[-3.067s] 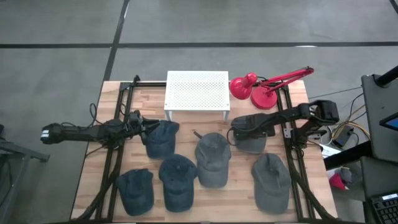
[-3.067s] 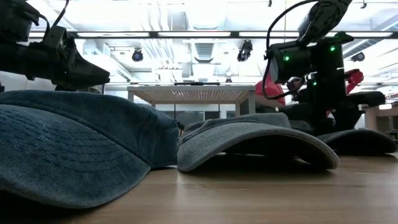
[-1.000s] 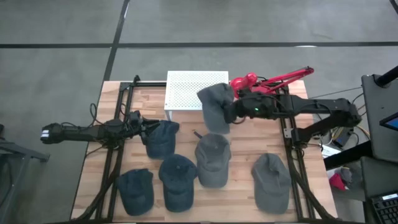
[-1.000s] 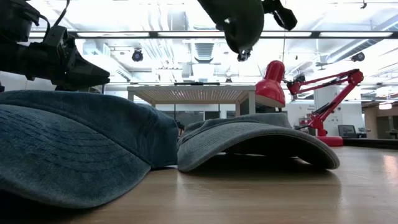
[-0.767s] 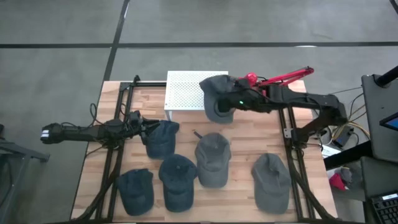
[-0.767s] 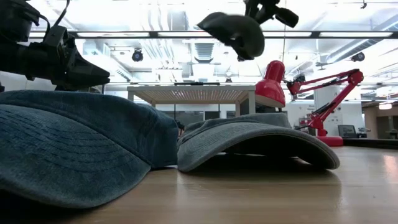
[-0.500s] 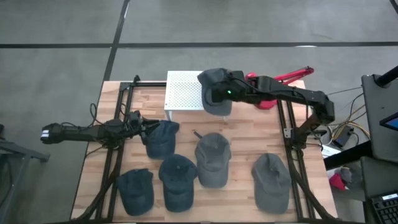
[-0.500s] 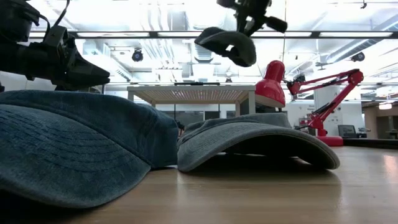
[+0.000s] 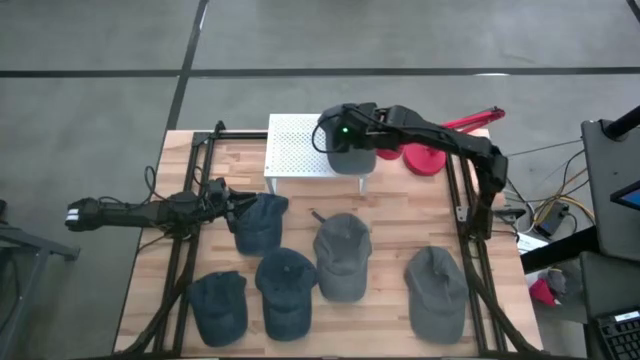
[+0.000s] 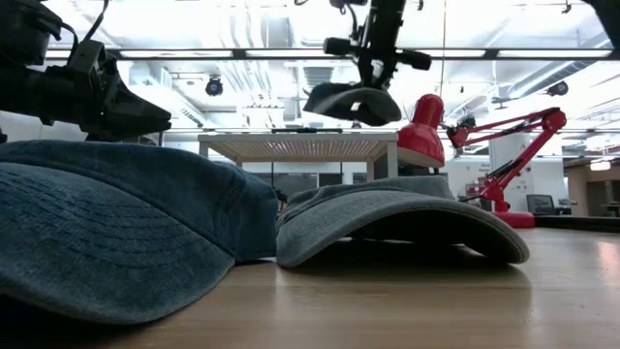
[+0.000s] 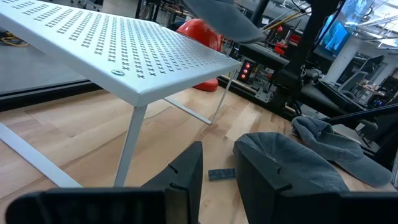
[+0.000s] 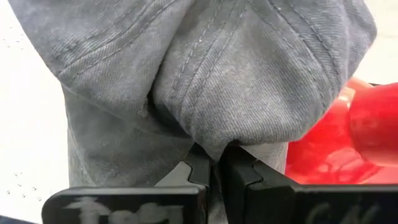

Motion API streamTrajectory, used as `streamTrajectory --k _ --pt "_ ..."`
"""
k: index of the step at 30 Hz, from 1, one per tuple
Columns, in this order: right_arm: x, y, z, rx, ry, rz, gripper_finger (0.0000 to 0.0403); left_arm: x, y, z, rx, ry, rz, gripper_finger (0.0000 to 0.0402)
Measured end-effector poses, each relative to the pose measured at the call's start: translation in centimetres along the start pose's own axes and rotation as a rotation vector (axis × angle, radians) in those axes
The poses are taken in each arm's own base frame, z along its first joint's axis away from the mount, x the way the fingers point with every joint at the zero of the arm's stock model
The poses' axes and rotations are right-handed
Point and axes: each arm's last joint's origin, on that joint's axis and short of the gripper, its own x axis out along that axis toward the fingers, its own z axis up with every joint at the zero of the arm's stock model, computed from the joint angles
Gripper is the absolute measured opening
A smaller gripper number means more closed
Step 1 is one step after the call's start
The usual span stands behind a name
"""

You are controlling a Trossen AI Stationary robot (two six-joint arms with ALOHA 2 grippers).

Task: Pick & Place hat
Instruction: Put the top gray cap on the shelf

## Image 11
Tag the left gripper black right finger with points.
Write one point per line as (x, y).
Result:
(255, 186)

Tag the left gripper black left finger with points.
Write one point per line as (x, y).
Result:
(186, 174)

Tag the faded blue-grey cap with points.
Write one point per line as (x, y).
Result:
(224, 18)
(335, 146)
(311, 161)

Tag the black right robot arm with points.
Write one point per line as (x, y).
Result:
(304, 46)

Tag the small black flat block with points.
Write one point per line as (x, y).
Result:
(221, 174)

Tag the black box with red lights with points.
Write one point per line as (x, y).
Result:
(245, 71)

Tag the white perforated metal shelf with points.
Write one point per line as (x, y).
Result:
(124, 46)

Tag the red desk lamp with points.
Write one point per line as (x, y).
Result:
(199, 31)

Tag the grey office chair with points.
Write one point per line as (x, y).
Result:
(353, 81)

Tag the black metal frame bar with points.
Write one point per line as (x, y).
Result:
(367, 112)

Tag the wall screen with blue picture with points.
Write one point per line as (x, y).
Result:
(335, 37)

